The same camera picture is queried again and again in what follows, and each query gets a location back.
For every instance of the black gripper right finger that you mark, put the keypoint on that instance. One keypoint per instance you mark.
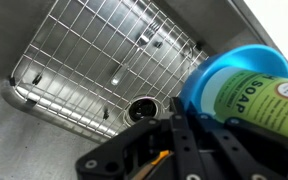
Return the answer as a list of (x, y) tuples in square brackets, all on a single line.
[(250, 153)]

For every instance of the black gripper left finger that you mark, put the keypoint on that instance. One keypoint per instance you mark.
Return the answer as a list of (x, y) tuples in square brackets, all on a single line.
[(137, 146)]

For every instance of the large green dish soap bottle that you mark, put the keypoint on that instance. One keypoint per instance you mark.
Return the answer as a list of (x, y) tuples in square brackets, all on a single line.
[(257, 100)]

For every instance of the blue bowl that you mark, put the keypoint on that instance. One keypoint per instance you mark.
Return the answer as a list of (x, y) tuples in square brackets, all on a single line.
[(250, 56)]

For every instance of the sink drain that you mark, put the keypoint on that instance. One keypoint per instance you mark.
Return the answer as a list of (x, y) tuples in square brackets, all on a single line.
[(143, 109)]

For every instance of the stainless steel sink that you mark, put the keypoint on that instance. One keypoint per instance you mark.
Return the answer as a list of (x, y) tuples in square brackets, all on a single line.
[(24, 146)]

